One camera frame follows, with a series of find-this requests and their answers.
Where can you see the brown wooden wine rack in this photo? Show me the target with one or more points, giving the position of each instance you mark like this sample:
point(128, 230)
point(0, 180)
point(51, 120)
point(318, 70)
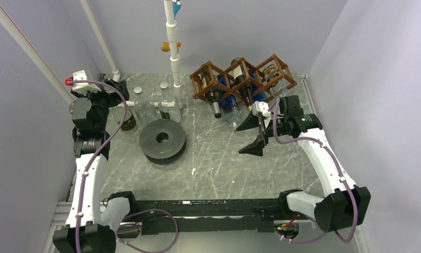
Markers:
point(223, 79)

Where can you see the short clear glass bottle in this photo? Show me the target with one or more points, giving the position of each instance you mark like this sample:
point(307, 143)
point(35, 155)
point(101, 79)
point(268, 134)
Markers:
point(168, 104)

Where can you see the clear bottle silver cap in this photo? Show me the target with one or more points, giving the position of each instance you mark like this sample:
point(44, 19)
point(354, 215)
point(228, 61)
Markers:
point(144, 110)

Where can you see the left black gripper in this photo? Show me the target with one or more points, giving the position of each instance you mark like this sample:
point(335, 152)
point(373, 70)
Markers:
point(114, 98)

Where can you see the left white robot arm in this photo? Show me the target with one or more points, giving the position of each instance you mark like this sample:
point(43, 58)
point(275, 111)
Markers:
point(88, 228)

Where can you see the dark green wine bottle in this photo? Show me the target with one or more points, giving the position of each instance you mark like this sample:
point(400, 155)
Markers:
point(213, 95)

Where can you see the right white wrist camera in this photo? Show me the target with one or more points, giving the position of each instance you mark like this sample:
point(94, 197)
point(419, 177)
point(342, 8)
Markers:
point(261, 110)

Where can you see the white pvc pipe frame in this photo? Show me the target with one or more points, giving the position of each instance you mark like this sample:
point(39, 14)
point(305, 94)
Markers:
point(170, 7)

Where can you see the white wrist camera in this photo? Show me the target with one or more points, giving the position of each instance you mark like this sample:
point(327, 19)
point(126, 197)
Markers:
point(261, 110)
point(81, 78)

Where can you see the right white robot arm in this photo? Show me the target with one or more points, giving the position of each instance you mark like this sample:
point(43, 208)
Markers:
point(344, 204)

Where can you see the bottle in right cell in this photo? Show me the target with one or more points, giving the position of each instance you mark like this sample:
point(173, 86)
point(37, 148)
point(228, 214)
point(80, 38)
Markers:
point(278, 90)

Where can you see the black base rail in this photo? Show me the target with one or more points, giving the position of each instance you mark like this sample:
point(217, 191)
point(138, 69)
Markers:
point(162, 216)

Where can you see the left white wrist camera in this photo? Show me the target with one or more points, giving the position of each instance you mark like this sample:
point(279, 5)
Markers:
point(81, 78)

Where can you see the tall clear glass bottle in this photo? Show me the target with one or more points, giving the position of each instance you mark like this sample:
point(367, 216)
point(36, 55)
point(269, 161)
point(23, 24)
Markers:
point(122, 114)

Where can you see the black round spool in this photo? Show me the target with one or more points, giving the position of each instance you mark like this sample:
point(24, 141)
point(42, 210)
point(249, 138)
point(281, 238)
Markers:
point(163, 141)

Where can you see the blue square bottle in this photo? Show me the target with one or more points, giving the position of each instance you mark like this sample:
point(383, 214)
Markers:
point(262, 96)
point(231, 111)

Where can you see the gold capped dark bottle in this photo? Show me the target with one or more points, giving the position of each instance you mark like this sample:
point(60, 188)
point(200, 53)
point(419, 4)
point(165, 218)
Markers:
point(240, 75)

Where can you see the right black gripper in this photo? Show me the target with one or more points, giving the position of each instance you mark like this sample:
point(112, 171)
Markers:
point(255, 147)

